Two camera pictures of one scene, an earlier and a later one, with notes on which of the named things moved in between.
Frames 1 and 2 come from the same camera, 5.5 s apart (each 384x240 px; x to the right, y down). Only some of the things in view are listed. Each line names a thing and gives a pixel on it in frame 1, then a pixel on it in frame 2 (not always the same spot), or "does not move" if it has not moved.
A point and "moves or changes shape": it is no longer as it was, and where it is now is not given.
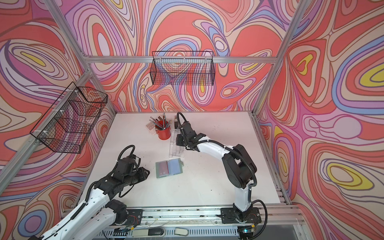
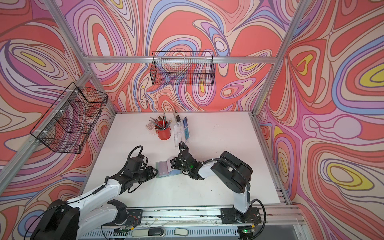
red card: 163,168 does not move
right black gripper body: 182,141 → 179,164
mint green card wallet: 169,167 does not move
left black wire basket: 68,124 does not move
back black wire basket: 183,68 does not move
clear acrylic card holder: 174,150 moves or changes shape
